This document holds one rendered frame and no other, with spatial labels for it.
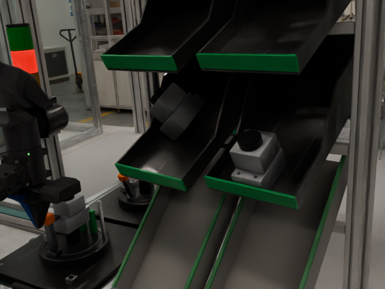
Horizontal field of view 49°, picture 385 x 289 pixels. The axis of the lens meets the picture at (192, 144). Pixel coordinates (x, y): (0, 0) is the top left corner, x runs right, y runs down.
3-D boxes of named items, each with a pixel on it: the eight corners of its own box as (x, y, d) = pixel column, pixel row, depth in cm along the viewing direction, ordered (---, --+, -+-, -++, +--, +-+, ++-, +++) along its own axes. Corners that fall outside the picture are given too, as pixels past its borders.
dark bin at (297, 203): (298, 211, 49) (285, 167, 45) (208, 189, 57) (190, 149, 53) (371, 76, 64) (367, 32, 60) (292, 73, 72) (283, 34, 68)
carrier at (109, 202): (161, 237, 92) (156, 184, 88) (79, 218, 104) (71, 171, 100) (209, 194, 112) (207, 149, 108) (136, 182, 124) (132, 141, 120)
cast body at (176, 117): (185, 129, 62) (148, 99, 62) (173, 141, 66) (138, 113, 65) (210, 96, 67) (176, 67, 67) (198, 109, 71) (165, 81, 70)
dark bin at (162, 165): (187, 193, 56) (167, 153, 52) (120, 175, 64) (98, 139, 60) (276, 75, 71) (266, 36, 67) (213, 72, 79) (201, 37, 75)
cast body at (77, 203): (68, 235, 81) (62, 202, 79) (51, 230, 83) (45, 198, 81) (97, 215, 88) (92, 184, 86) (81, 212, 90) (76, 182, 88)
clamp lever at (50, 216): (54, 253, 80) (46, 218, 77) (46, 251, 81) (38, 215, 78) (67, 243, 83) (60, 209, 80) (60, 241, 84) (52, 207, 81)
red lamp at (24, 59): (25, 74, 91) (20, 51, 90) (10, 74, 94) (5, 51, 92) (43, 70, 95) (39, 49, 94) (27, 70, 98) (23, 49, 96)
